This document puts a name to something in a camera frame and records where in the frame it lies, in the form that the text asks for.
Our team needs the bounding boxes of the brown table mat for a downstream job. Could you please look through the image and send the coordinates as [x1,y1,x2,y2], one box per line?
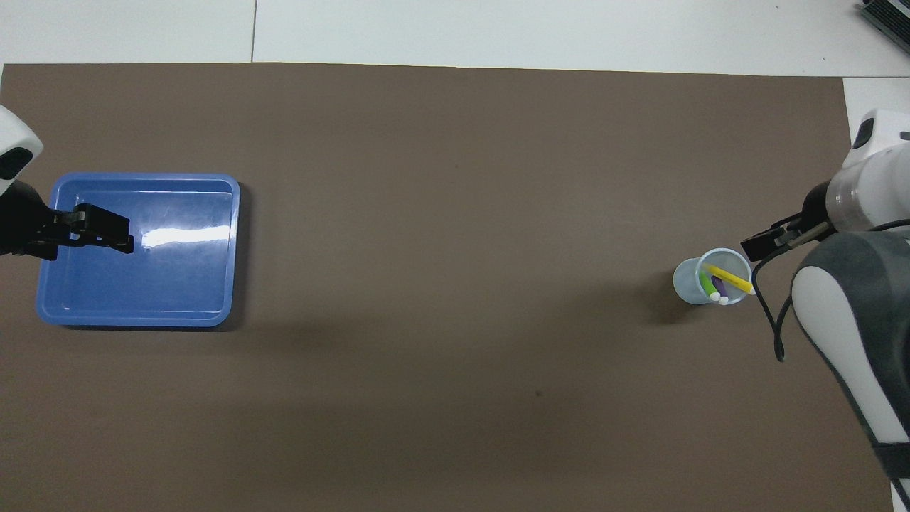
[0,63,895,512]

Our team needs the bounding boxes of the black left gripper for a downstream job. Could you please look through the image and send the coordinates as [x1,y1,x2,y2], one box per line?
[0,179,135,261]

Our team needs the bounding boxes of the grey ribbed device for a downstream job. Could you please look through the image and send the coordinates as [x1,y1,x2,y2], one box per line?
[855,0,910,45]

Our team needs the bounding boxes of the blue plastic tray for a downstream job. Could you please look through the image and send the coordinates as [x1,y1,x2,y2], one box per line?
[36,173,241,329]

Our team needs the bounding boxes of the translucent plastic cup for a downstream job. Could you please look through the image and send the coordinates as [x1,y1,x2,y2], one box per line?
[673,247,753,306]

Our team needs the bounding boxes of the yellow marker pen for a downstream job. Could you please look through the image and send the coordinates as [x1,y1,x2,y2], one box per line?
[704,265,756,295]

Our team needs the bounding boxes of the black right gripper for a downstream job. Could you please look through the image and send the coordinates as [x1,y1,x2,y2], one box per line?
[740,181,834,262]

